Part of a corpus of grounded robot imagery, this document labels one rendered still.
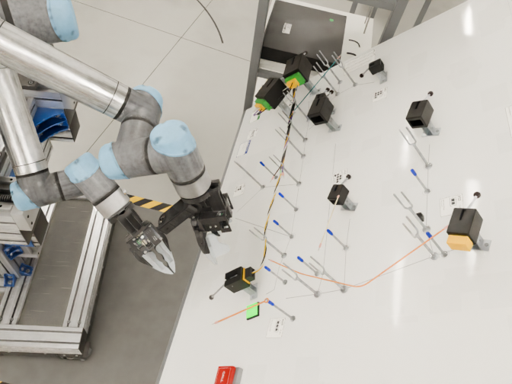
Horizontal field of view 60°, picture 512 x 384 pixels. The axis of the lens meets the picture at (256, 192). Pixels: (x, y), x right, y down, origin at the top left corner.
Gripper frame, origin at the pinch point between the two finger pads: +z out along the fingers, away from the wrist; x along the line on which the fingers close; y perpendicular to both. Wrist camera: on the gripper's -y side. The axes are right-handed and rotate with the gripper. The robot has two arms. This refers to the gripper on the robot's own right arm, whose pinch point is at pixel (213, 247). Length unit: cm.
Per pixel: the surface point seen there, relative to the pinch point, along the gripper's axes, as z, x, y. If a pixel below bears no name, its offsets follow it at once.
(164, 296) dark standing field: 101, 57, -63
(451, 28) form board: -10, 63, 72
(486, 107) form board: -9, 24, 69
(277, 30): 0, 110, 18
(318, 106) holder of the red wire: -3, 47, 30
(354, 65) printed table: 3, 75, 44
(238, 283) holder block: 13.4, -2.0, 2.8
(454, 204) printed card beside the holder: -2, 1, 55
